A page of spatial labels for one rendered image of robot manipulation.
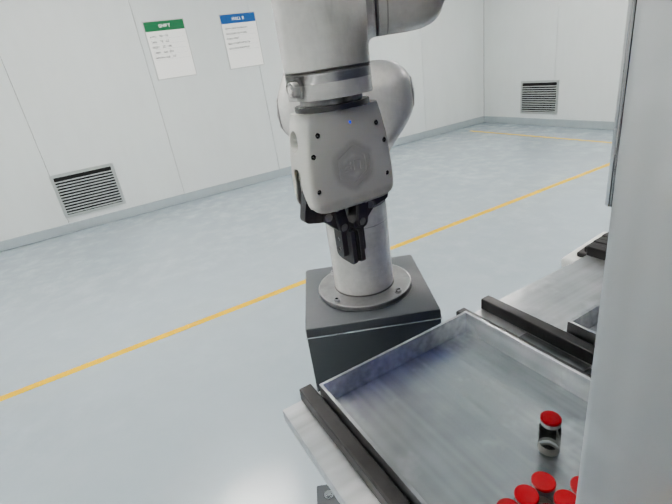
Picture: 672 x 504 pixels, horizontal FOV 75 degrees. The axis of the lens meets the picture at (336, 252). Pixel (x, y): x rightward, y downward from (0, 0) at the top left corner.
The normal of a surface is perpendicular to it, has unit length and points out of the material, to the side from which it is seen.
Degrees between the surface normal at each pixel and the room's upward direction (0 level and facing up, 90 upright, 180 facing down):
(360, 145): 90
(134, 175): 90
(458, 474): 0
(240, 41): 90
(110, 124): 90
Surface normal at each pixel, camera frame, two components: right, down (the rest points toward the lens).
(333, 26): 0.25, 0.36
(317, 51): -0.12, 0.42
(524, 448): -0.14, -0.90
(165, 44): 0.50, 0.29
